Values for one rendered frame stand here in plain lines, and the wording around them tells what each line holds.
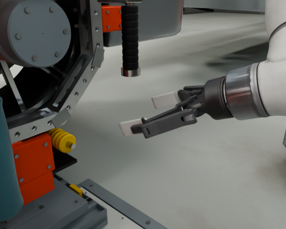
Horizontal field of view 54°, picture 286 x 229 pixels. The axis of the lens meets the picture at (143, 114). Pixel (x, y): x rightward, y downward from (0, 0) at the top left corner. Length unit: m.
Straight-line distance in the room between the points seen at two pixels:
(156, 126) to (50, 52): 0.25
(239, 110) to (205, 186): 1.09
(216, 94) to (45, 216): 0.76
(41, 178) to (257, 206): 1.02
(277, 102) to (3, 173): 0.51
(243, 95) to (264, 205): 1.09
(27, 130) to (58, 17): 0.31
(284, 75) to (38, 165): 0.63
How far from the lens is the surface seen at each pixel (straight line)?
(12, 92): 0.84
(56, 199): 1.12
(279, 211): 1.51
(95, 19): 0.83
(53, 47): 0.59
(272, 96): 0.45
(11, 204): 0.67
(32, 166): 0.80
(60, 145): 0.85
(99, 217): 1.13
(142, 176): 1.58
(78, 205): 1.08
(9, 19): 0.55
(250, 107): 0.47
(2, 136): 0.60
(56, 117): 0.80
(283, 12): 0.51
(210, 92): 0.50
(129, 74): 0.63
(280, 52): 0.47
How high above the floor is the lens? 0.92
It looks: 23 degrees down
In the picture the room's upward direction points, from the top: straight up
